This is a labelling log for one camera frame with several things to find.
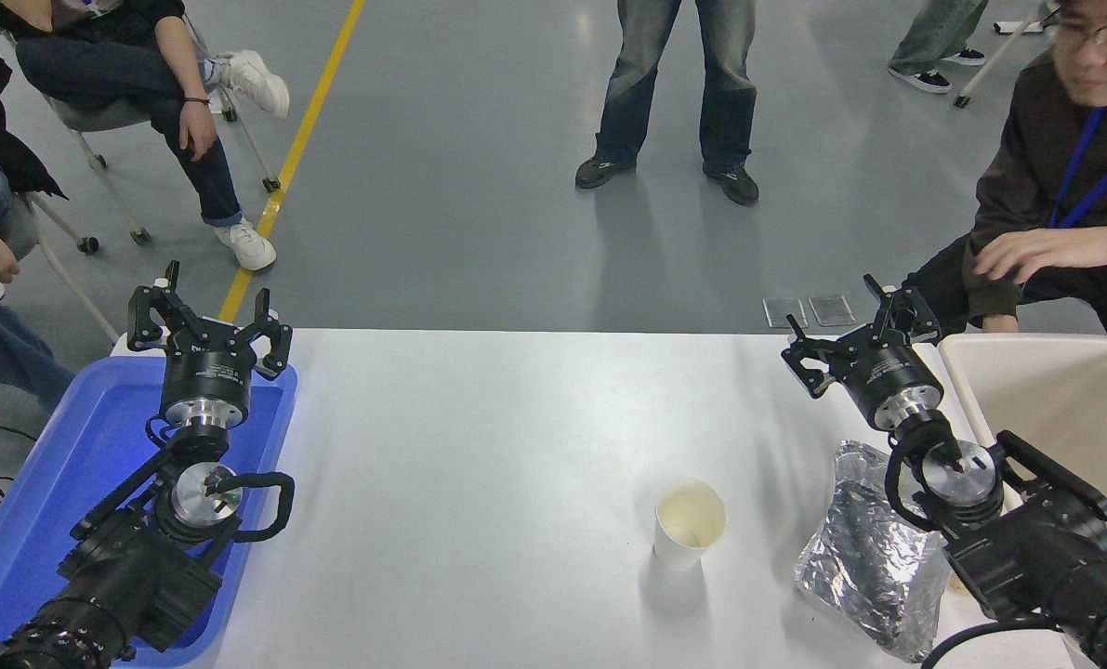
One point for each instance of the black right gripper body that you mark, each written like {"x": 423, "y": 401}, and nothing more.
{"x": 888, "y": 373}

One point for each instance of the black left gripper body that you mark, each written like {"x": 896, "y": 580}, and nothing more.
{"x": 207, "y": 373}

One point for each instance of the white paper cup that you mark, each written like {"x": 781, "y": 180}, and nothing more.
{"x": 688, "y": 530}

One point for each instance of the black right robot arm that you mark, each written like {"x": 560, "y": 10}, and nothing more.
{"x": 1036, "y": 548}

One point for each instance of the person's right hand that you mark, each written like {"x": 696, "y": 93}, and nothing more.
{"x": 1000, "y": 323}

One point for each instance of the person's left hand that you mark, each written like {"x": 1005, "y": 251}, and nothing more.
{"x": 1027, "y": 251}

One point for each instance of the metal floor plate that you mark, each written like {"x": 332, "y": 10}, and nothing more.
{"x": 784, "y": 312}
{"x": 832, "y": 310}

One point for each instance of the large pale bin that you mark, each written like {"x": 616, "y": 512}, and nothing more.
{"x": 1046, "y": 400}

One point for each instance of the grey wheeled chair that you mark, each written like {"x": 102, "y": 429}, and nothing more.
{"x": 98, "y": 116}
{"x": 46, "y": 232}

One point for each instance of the crumpled silver foil tray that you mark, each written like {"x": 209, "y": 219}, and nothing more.
{"x": 864, "y": 557}

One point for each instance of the blue plastic tray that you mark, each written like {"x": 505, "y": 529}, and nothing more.
{"x": 42, "y": 483}

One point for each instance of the white-legged chair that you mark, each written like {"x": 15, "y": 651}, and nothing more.
{"x": 990, "y": 65}

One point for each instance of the standing person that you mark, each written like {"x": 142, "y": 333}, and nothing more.
{"x": 934, "y": 37}
{"x": 646, "y": 84}

